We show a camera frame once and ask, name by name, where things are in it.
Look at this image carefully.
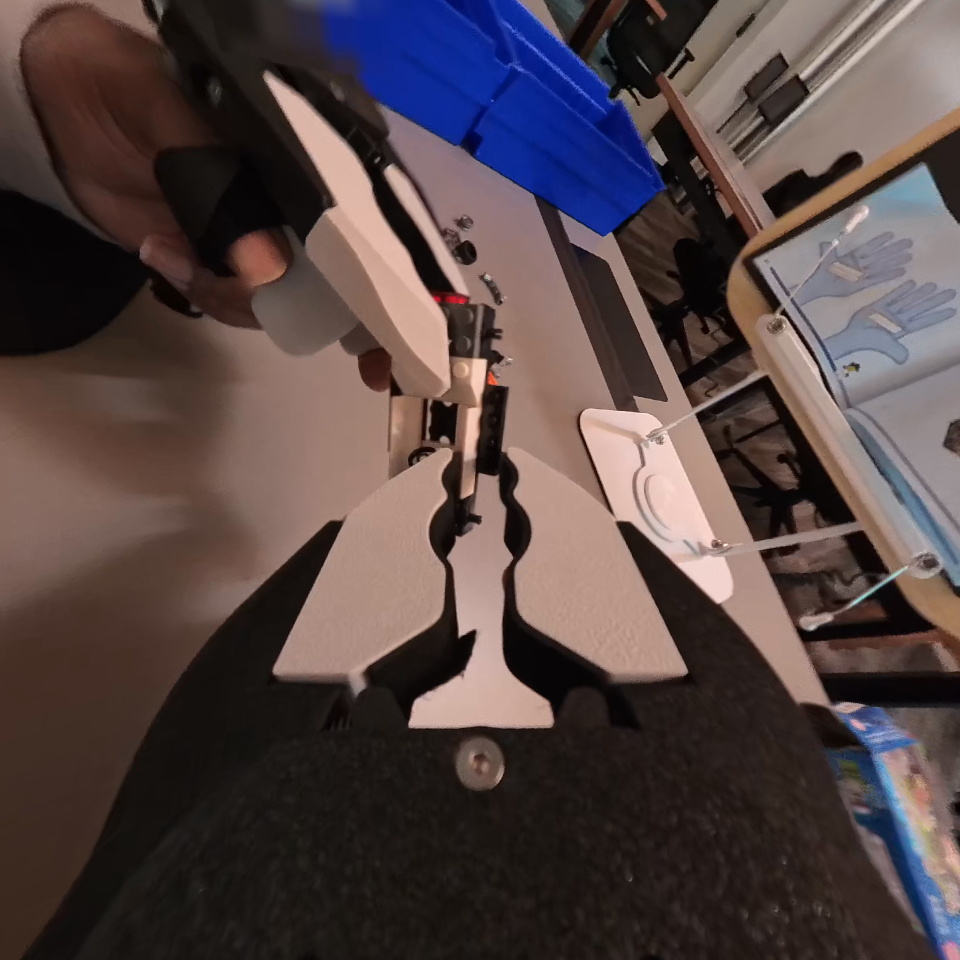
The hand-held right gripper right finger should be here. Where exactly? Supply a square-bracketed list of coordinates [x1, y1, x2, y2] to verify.
[500, 447, 690, 700]

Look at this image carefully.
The black office chair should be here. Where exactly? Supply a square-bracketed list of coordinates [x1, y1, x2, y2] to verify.
[600, 0, 721, 99]
[668, 150, 759, 384]

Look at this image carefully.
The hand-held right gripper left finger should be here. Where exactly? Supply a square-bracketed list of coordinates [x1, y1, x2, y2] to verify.
[275, 447, 466, 700]

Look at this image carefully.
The blue cardboard box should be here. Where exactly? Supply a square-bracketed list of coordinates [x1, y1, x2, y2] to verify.
[830, 702, 960, 960]

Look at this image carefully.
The person's left forearm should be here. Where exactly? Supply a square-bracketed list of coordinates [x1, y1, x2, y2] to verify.
[0, 0, 39, 189]

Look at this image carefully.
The black textured pad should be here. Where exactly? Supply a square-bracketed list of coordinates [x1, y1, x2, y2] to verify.
[0, 188, 159, 358]

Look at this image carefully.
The person's left hand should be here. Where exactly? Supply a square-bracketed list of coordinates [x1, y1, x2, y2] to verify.
[23, 8, 394, 394]

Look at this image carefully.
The white book stand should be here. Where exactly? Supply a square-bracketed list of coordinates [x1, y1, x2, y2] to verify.
[578, 203, 960, 634]

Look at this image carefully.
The blue storage bin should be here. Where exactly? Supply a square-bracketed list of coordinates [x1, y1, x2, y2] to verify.
[320, 0, 667, 237]

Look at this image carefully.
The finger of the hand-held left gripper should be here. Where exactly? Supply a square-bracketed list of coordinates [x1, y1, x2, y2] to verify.
[308, 192, 456, 405]
[267, 68, 478, 310]

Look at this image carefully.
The orange white lego car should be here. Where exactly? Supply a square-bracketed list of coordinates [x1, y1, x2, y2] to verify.
[387, 305, 514, 538]

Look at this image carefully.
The wooden desk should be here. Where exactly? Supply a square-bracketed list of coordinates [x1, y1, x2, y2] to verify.
[578, 0, 781, 241]

